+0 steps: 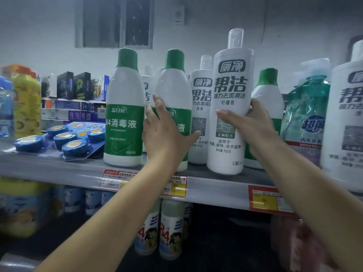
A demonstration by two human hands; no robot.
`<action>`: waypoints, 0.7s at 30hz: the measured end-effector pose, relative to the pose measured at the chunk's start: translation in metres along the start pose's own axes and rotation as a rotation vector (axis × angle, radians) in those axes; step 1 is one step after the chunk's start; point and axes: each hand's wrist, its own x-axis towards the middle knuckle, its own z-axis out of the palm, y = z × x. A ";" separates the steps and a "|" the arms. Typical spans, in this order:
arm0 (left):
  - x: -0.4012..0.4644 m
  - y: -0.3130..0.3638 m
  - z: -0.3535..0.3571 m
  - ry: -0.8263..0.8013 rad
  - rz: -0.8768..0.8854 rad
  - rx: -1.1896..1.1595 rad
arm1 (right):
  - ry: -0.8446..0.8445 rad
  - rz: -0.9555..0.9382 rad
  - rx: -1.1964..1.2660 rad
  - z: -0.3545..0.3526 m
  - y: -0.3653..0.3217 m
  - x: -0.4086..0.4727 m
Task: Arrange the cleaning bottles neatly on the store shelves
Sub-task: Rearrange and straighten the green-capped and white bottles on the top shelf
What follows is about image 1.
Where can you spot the person's left hand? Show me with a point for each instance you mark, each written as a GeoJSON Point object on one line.
{"type": "Point", "coordinates": [161, 138]}

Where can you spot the person's right hand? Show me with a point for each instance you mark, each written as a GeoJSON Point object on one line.
{"type": "Point", "coordinates": [259, 130]}

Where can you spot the person's left middle finger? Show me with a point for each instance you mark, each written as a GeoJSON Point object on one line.
{"type": "Point", "coordinates": [149, 114]}

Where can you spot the person's right thumb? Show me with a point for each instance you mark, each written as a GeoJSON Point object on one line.
{"type": "Point", "coordinates": [228, 114]}

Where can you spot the person's left thumb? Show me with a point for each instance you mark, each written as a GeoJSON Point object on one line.
{"type": "Point", "coordinates": [191, 137]}

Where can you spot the white toilet cleaner bottle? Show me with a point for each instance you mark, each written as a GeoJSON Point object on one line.
{"type": "Point", "coordinates": [147, 87]}
{"type": "Point", "coordinates": [229, 84]}
{"type": "Point", "coordinates": [346, 118]}
{"type": "Point", "coordinates": [202, 93]}

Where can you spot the green cap white disinfectant bottle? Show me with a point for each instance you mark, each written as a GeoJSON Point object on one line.
{"type": "Point", "coordinates": [175, 90]}
{"type": "Point", "coordinates": [123, 110]}
{"type": "Point", "coordinates": [269, 90]}

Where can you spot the person's left forearm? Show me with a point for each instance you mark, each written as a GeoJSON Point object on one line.
{"type": "Point", "coordinates": [119, 215]}

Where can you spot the person's right forearm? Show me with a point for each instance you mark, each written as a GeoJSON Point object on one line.
{"type": "Point", "coordinates": [312, 201]}

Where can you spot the red yellow price tag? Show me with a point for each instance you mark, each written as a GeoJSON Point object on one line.
{"type": "Point", "coordinates": [177, 186]}
{"type": "Point", "coordinates": [265, 199]}
{"type": "Point", "coordinates": [113, 180]}

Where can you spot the blue product box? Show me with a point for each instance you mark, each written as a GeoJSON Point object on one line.
{"type": "Point", "coordinates": [101, 87]}

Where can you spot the blue toilet block disc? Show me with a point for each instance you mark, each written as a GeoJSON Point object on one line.
{"type": "Point", "coordinates": [29, 143]}
{"type": "Point", "coordinates": [57, 130]}
{"type": "Point", "coordinates": [75, 147]}
{"type": "Point", "coordinates": [65, 138]}
{"type": "Point", "coordinates": [96, 134]}

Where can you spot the grey metal store shelf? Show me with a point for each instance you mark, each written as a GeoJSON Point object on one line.
{"type": "Point", "coordinates": [221, 192]}

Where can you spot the clear blister pack card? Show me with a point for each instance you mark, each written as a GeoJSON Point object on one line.
{"type": "Point", "coordinates": [79, 126]}

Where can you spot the black product box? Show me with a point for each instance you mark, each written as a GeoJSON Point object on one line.
{"type": "Point", "coordinates": [65, 85]}
{"type": "Point", "coordinates": [82, 86]}

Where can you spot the teal laundry detergent bottle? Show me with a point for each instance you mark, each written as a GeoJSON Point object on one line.
{"type": "Point", "coordinates": [306, 116]}

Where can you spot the row of small product boxes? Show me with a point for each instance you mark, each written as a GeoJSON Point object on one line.
{"type": "Point", "coordinates": [71, 110]}

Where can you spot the white cartoon label disinfectant bottle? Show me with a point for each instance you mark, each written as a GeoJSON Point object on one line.
{"type": "Point", "coordinates": [171, 232]}
{"type": "Point", "coordinates": [187, 220]}
{"type": "Point", "coordinates": [147, 232]}

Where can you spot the grey framed window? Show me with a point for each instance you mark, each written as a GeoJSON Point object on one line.
{"type": "Point", "coordinates": [116, 22]}

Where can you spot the row of blue white bottles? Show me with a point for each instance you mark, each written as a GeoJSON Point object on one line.
{"type": "Point", "coordinates": [82, 199]}

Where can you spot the yellow detergent bottle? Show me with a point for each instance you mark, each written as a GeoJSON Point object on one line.
{"type": "Point", "coordinates": [27, 101]}

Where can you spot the blue liquid bottle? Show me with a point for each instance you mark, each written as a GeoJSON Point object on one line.
{"type": "Point", "coordinates": [5, 110]}

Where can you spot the pink plastic package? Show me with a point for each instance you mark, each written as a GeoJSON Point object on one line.
{"type": "Point", "coordinates": [295, 243]}

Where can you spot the yellow lid blue tub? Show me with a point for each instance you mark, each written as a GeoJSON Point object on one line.
{"type": "Point", "coordinates": [22, 206]}

